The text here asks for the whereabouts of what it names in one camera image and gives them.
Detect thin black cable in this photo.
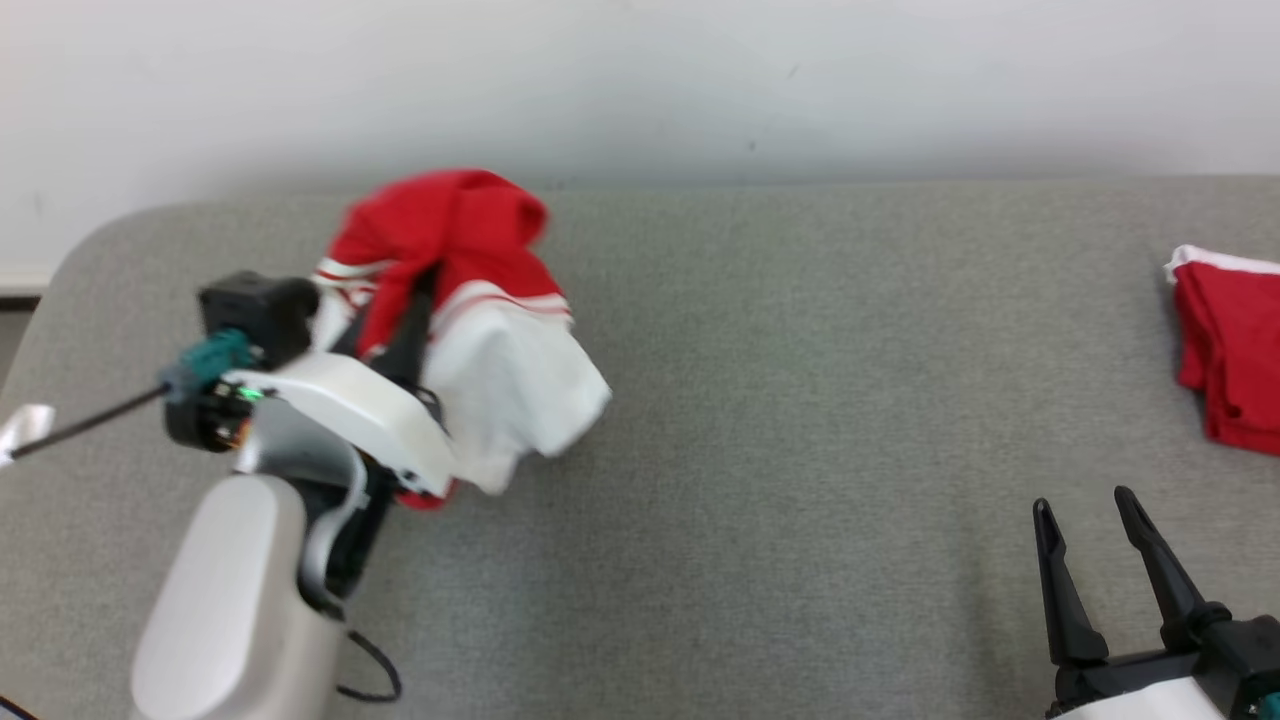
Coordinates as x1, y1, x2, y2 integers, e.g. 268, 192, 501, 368
8, 383, 173, 461

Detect white cable tag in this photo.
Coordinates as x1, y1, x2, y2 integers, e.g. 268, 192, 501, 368
0, 404, 56, 467

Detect red shorts with white trim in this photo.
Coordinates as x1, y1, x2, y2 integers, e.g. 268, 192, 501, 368
1165, 244, 1280, 457

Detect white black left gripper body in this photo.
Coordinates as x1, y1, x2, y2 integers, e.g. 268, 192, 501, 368
222, 350, 459, 498

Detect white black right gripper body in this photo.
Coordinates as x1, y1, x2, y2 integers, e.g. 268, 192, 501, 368
1045, 602, 1280, 720

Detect red jersey with white sleeves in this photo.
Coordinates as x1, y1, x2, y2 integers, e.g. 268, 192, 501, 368
312, 170, 613, 511

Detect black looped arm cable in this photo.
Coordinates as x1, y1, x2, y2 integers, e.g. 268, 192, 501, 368
335, 628, 403, 703

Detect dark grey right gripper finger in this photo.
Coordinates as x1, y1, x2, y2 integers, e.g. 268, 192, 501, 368
1033, 498, 1110, 667
1114, 487, 1207, 647

